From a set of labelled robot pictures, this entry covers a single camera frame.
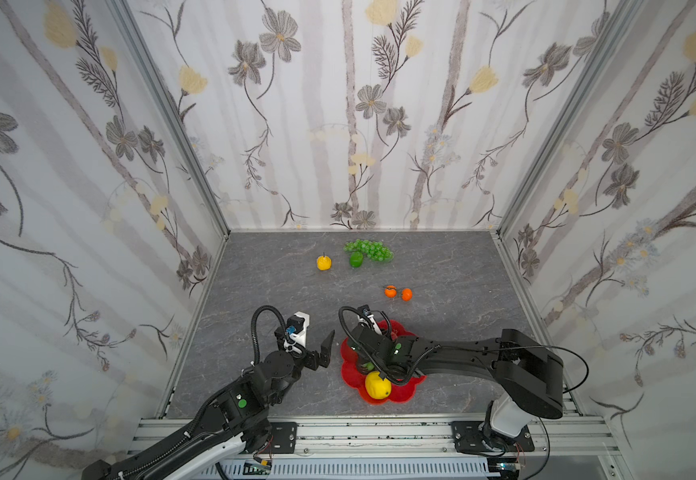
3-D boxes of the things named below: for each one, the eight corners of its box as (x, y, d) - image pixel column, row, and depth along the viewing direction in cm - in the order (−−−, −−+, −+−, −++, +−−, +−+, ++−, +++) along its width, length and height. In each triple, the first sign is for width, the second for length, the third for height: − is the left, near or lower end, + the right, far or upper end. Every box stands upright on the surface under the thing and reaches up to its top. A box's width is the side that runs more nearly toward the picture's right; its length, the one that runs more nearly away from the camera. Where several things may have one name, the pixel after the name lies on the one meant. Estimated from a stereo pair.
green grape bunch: (344, 251, 117) (344, 244, 113) (350, 241, 120) (350, 233, 117) (389, 265, 113) (391, 257, 109) (394, 254, 116) (395, 246, 112)
